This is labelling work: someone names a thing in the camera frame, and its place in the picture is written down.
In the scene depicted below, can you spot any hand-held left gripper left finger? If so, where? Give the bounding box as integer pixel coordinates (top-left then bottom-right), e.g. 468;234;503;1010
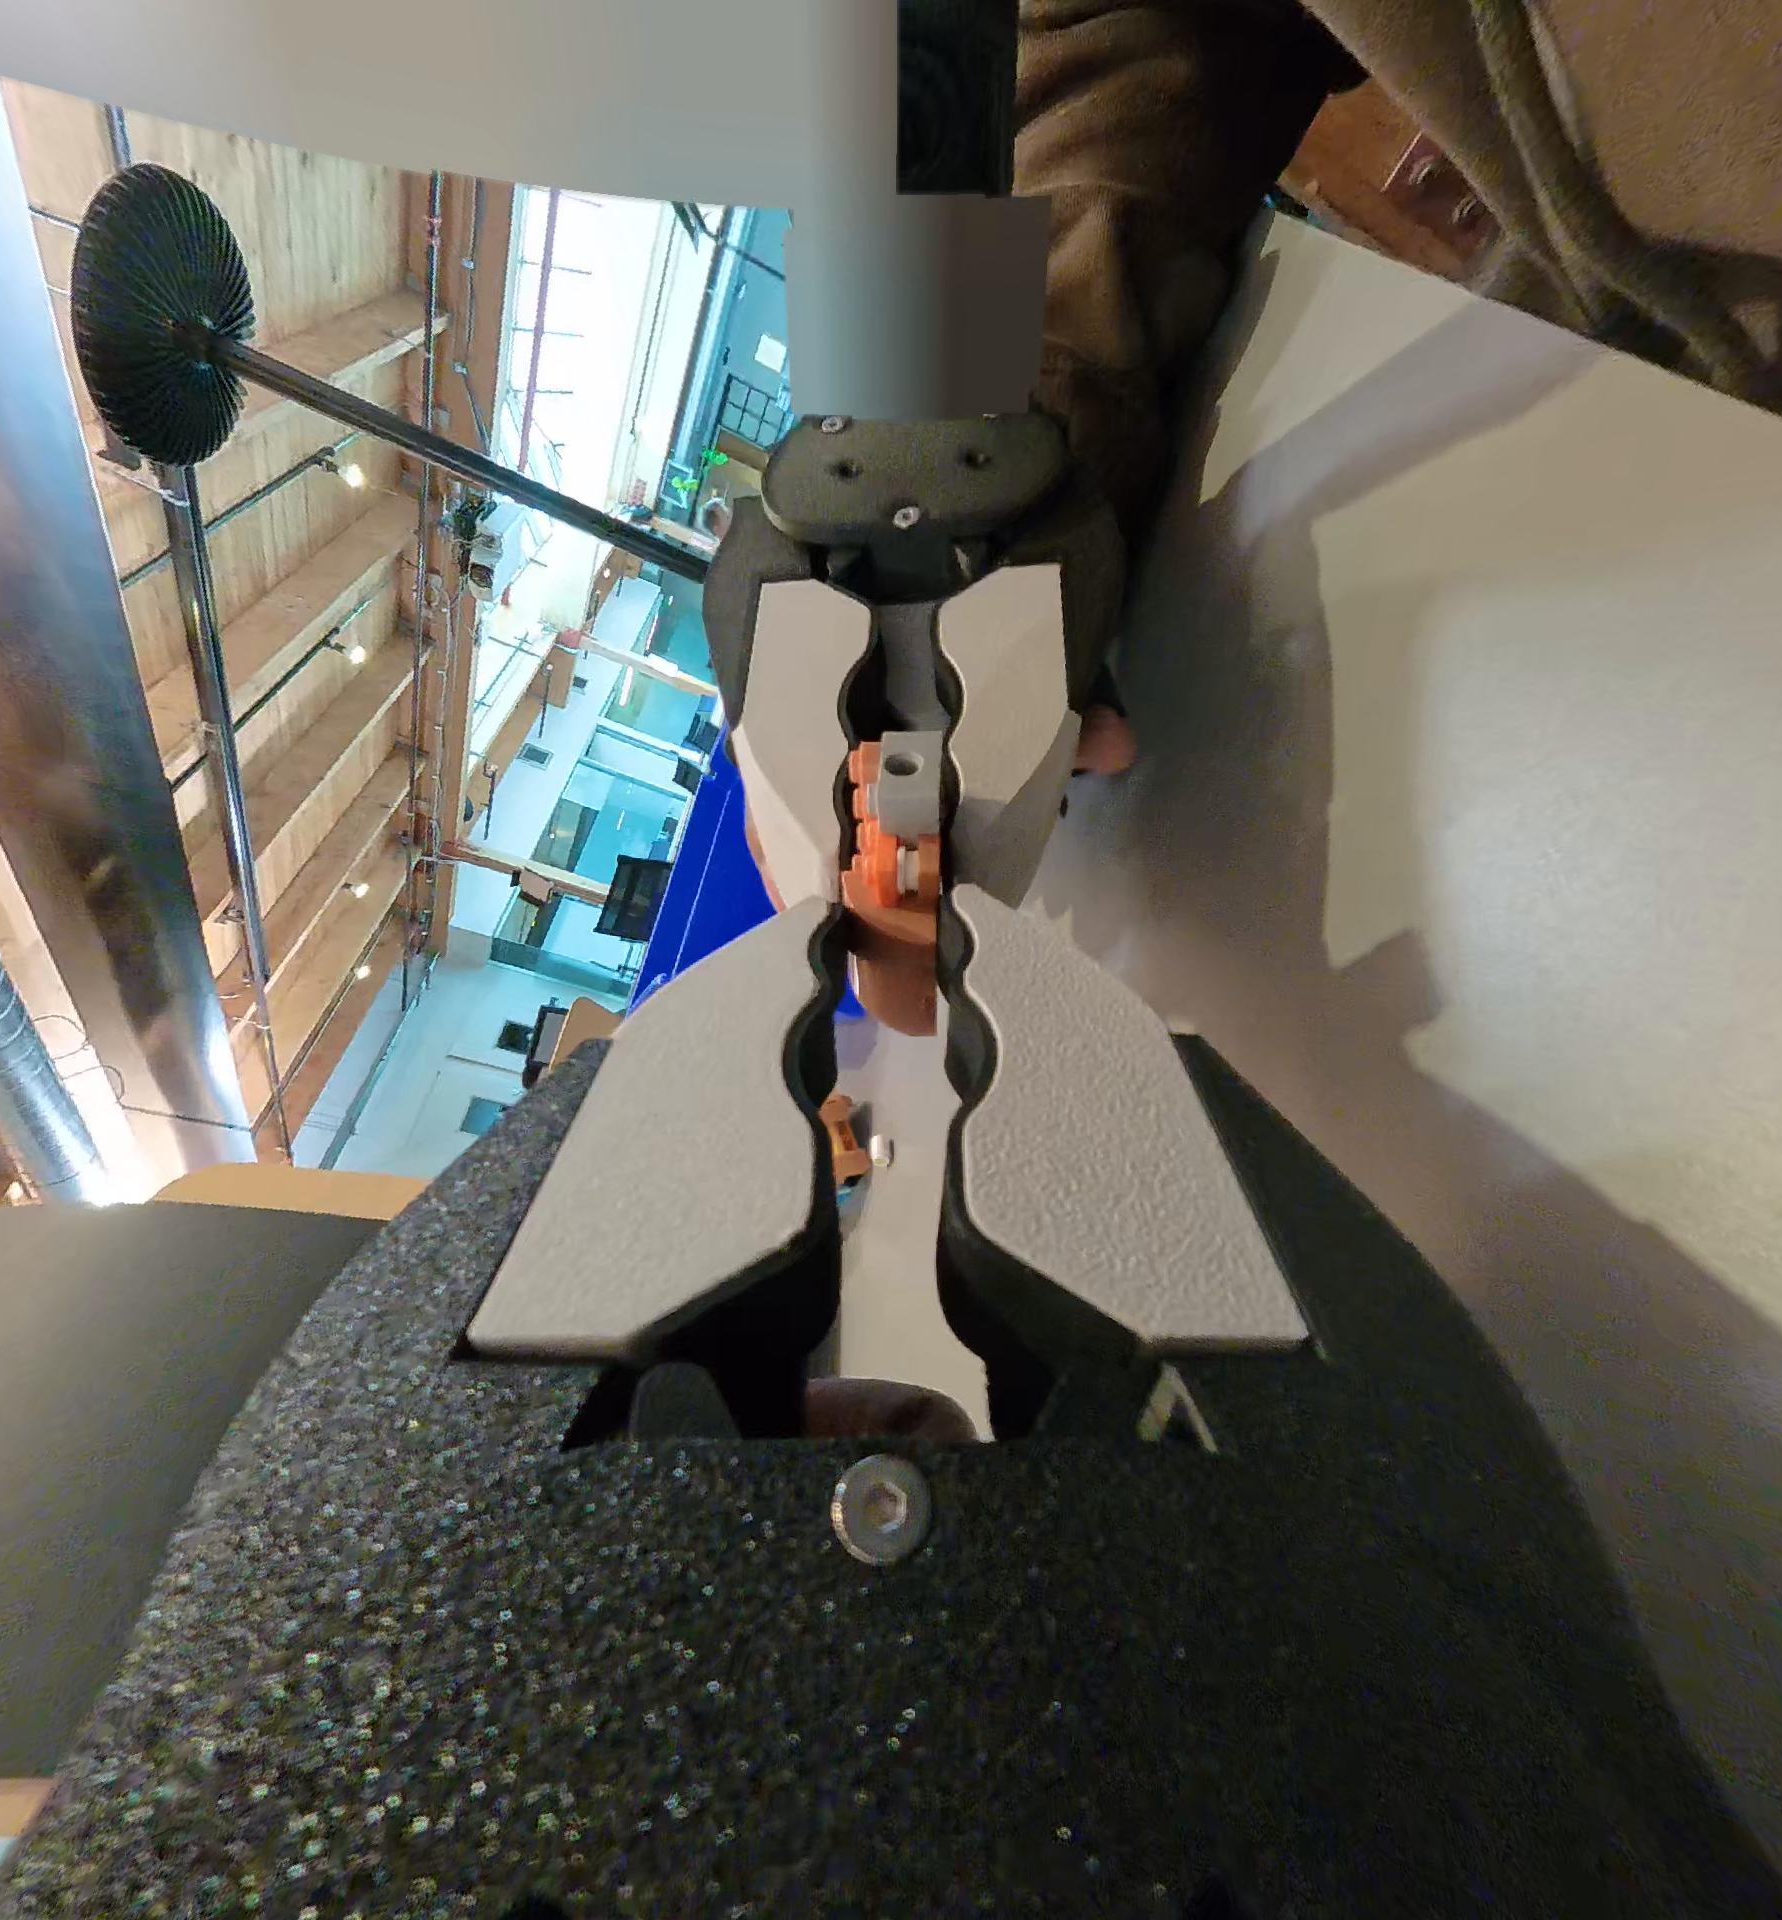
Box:
467;900;844;1360

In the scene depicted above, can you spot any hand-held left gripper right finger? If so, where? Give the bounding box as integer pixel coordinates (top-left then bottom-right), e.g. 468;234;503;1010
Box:
938;884;1315;1360

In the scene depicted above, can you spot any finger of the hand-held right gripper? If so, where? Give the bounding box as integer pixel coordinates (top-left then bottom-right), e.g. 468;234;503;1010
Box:
927;563;1088;905
733;576;881;910

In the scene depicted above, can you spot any small orange brown brick assembly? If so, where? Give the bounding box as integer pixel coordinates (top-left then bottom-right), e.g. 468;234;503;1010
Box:
832;729;958;1039

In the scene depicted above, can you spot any blue plastic bin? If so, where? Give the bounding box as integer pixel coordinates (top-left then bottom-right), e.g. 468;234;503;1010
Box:
632;748;881;1060

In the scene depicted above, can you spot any brown notched brick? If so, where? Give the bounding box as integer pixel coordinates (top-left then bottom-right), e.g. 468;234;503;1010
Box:
847;900;941;1039

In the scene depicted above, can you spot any person's right forearm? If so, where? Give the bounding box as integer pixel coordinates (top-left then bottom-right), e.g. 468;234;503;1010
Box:
1011;0;1357;527

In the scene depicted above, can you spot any grey desk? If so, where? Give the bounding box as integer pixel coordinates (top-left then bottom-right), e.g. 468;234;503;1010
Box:
832;210;1782;1920

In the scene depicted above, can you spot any person's left hand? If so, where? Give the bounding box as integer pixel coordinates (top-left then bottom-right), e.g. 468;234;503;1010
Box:
805;1377;976;1442

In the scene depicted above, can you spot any black board with tan rim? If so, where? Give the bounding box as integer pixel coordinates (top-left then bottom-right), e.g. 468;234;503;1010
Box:
0;1162;436;1832

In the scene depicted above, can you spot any black pole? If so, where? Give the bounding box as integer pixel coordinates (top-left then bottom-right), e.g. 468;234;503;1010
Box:
71;160;716;583

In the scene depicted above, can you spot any spiral silver ventilation duct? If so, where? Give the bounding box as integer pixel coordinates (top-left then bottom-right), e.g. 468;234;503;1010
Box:
0;840;114;1202

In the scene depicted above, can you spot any smooth silver duct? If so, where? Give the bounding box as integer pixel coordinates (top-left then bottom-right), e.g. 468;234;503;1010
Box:
0;59;254;1134

